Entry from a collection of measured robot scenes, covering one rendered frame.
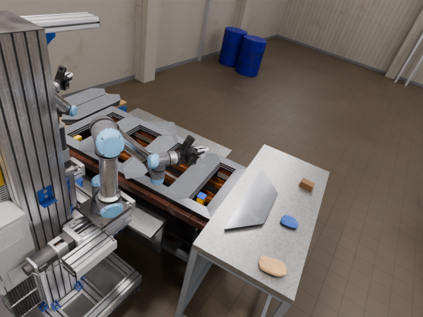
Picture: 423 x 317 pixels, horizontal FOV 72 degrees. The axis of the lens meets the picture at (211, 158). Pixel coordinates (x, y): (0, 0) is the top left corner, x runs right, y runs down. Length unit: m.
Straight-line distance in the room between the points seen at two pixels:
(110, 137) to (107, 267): 1.49
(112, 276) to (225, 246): 1.12
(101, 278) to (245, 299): 1.23
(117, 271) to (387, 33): 10.34
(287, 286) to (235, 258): 0.31
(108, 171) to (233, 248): 0.81
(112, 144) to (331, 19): 10.59
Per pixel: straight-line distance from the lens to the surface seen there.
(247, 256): 1.74
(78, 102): 3.31
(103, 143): 1.32
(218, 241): 1.76
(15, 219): 1.65
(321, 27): 11.58
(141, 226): 2.24
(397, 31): 11.25
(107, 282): 2.55
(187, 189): 2.27
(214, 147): 2.98
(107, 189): 1.53
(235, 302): 2.80
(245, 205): 1.96
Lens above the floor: 2.42
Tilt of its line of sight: 36 degrees down
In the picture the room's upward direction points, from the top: 13 degrees clockwise
